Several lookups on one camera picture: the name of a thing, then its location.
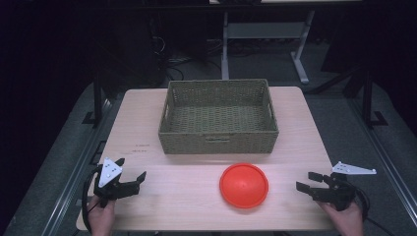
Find black metal stand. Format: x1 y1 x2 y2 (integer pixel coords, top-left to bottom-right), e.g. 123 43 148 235
359 67 389 130
82 70 110 128

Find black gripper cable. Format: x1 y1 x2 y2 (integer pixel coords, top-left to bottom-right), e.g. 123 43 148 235
347 179 398 236
81 164 103 234

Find grey metal floor rail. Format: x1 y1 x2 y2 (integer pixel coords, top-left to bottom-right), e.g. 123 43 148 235
346 97 417 219
40 97 116 236

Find person's right hand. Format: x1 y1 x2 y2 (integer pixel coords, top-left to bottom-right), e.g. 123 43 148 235
317 200 365 236

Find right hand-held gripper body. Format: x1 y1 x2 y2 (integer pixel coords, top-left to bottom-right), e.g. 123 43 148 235
312 160 378 212

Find person's left hand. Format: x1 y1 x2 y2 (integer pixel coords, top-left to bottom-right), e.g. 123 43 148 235
86 195 117 236

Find tangle of floor cables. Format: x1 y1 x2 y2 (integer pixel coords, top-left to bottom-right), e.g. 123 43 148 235
151 34 224 83

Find white metal desk frame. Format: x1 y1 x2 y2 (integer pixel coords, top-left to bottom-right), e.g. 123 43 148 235
220 9 317 86

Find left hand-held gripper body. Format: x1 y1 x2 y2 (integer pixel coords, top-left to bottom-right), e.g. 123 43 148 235
92 156 141 208

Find green woven basket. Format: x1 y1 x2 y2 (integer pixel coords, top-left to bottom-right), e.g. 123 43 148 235
158 78 280 155

